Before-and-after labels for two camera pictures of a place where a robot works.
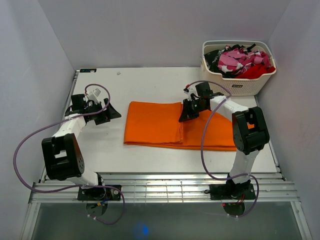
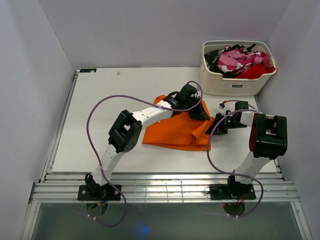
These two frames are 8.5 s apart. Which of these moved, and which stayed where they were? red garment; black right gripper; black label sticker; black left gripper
Moved: black right gripper; black left gripper
Stayed: red garment; black label sticker
